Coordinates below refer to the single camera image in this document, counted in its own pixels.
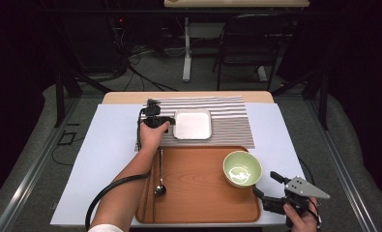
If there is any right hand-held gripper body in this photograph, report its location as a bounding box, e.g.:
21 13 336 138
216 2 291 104
262 176 331 216

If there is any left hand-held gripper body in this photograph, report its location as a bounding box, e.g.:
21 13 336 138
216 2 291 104
142 98 171 129

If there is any white square plate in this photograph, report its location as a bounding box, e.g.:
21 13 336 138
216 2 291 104
172 109 213 141

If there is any green bowl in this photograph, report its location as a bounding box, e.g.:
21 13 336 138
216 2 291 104
222 150 263 189

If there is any brown wooden tray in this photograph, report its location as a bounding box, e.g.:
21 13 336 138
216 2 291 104
134 145 261 224

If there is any metal spoon with black handle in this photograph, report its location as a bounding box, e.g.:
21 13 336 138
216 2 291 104
153 148 167 198

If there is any person's left hand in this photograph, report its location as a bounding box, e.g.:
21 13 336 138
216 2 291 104
139 120 171 155

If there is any person's right hand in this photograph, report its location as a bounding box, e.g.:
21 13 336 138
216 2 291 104
283 197 321 232

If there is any white table sheet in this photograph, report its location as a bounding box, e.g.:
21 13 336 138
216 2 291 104
49 102 322 227

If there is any striped placemat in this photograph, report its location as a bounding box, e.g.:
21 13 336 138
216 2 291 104
133 96 255 153

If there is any dark equipment with red light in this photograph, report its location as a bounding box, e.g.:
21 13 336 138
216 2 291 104
106 14 129 67

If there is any black folding chair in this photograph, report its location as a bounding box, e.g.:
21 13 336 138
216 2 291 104
212 13 293 92

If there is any white sleeve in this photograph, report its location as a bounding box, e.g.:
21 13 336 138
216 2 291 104
87 223 124 232

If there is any white desk with metal legs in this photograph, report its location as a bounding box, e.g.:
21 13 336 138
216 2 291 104
163 0 310 83

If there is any thin black cable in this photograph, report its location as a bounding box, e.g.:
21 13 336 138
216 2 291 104
297 157 317 187

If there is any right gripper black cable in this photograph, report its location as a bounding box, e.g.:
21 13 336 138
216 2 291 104
307 196 322 228

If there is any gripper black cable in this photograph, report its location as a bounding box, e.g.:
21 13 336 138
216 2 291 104
307 196 322 228
84 107 152 232

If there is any aluminium floor rail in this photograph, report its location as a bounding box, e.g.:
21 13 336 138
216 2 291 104
0 96 80 232
308 96 378 232

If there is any bundle of floor cables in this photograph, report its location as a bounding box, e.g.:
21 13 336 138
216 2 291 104
114 42 180 93

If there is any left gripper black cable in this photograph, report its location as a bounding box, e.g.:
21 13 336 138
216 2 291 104
84 107 152 232

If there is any black metal frame stand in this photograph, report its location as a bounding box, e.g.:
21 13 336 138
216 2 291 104
270 69 330 131
53 69 113 129

